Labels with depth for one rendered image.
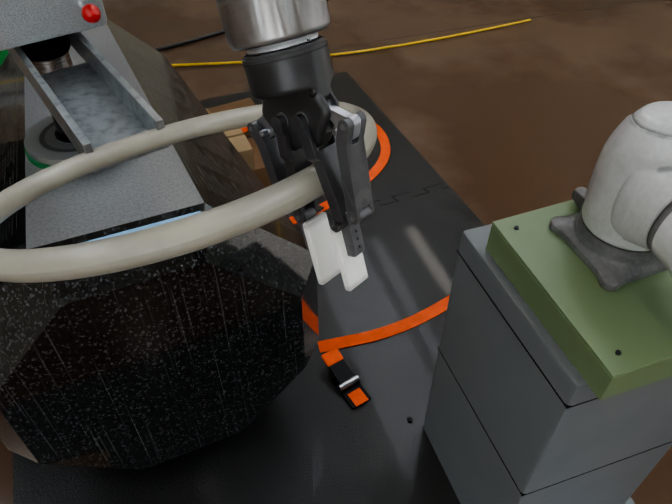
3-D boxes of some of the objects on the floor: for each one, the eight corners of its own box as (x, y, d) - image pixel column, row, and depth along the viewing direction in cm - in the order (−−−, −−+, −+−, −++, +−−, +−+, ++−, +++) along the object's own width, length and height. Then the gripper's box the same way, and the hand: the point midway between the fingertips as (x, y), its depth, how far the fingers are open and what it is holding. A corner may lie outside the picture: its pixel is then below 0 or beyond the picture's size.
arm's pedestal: (542, 374, 191) (627, 173, 135) (647, 524, 157) (819, 339, 101) (399, 418, 179) (428, 219, 124) (479, 591, 145) (568, 424, 90)
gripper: (381, 21, 48) (429, 275, 57) (254, 42, 58) (312, 254, 68) (320, 43, 43) (383, 316, 53) (194, 62, 54) (266, 286, 64)
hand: (336, 251), depth 59 cm, fingers closed on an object, 3 cm apart
